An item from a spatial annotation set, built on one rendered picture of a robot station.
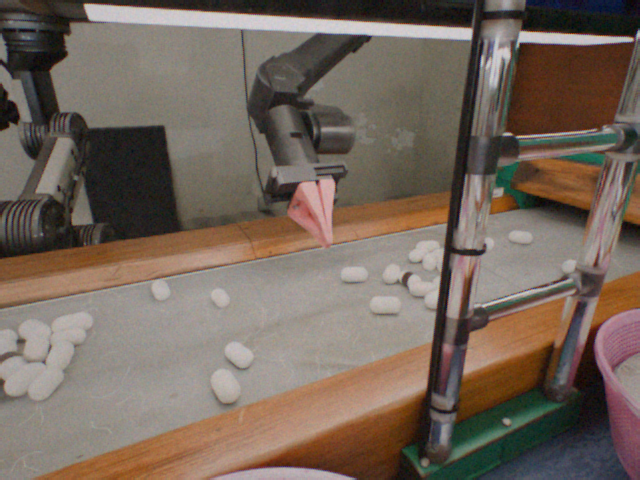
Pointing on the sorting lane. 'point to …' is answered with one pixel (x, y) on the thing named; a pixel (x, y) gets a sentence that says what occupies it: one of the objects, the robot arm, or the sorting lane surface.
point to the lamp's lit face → (310, 25)
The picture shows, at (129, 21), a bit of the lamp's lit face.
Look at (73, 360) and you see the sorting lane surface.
